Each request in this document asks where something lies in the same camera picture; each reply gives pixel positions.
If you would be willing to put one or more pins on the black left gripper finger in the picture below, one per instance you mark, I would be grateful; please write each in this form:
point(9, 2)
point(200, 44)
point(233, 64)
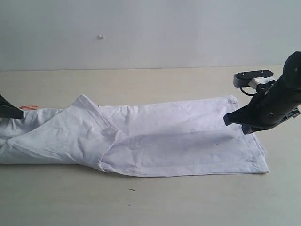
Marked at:
point(7, 110)

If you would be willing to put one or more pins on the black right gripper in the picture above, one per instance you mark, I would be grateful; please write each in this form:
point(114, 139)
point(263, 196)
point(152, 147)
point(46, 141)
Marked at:
point(274, 103)

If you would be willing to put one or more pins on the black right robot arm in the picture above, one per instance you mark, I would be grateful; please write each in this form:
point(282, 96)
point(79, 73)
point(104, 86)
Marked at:
point(291, 74)

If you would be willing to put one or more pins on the white t-shirt red lettering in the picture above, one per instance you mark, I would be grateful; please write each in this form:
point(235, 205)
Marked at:
point(156, 140)

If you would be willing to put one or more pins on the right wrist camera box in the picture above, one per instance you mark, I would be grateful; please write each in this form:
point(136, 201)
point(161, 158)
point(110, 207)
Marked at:
point(242, 79)

